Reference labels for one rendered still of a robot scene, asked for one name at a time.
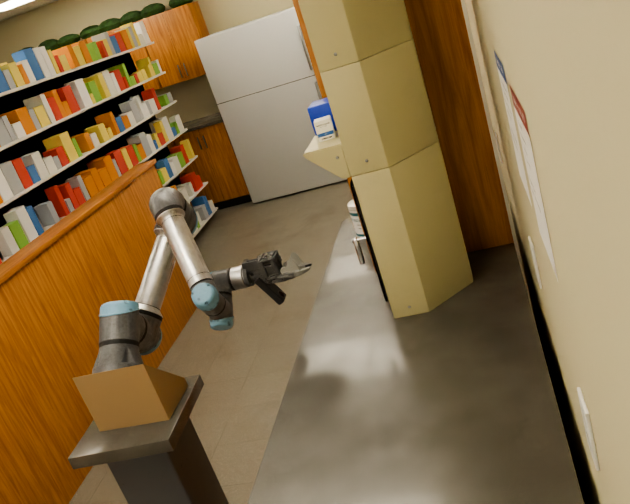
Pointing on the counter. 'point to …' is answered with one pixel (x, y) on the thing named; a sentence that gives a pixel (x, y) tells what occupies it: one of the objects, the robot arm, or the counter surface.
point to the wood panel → (454, 118)
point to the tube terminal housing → (400, 177)
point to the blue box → (320, 111)
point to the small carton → (324, 128)
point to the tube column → (353, 29)
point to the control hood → (328, 156)
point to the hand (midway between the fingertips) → (307, 268)
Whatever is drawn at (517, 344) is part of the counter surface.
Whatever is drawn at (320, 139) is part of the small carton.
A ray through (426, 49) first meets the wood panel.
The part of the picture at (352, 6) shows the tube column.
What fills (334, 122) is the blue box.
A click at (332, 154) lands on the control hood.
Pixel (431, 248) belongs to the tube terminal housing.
